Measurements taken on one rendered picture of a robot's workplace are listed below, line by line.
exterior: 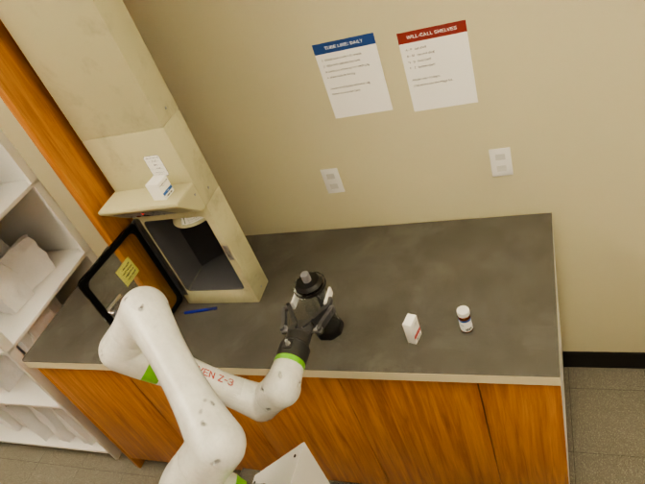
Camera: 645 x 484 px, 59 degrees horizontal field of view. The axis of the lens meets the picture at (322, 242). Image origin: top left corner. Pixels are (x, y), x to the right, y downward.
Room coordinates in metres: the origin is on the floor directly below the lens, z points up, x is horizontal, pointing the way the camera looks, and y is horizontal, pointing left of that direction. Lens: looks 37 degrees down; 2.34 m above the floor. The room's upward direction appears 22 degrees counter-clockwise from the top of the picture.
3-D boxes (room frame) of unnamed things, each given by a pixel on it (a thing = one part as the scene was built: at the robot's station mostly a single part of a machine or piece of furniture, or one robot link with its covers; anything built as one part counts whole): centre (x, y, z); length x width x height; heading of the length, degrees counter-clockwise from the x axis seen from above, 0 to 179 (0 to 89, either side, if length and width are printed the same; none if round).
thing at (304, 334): (1.22, 0.17, 1.12); 0.09 x 0.08 x 0.07; 151
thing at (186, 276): (1.82, 0.39, 1.19); 0.26 x 0.24 x 0.35; 61
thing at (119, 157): (1.82, 0.39, 1.32); 0.32 x 0.25 x 0.77; 61
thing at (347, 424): (1.68, 0.26, 0.45); 2.05 x 0.67 x 0.90; 61
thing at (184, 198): (1.66, 0.48, 1.46); 0.32 x 0.11 x 0.10; 61
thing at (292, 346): (1.16, 0.20, 1.12); 0.09 x 0.06 x 0.12; 61
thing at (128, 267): (1.65, 0.68, 1.19); 0.30 x 0.01 x 0.40; 144
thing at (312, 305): (1.36, 0.09, 1.06); 0.11 x 0.11 x 0.21
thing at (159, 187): (1.62, 0.41, 1.54); 0.05 x 0.05 x 0.06; 56
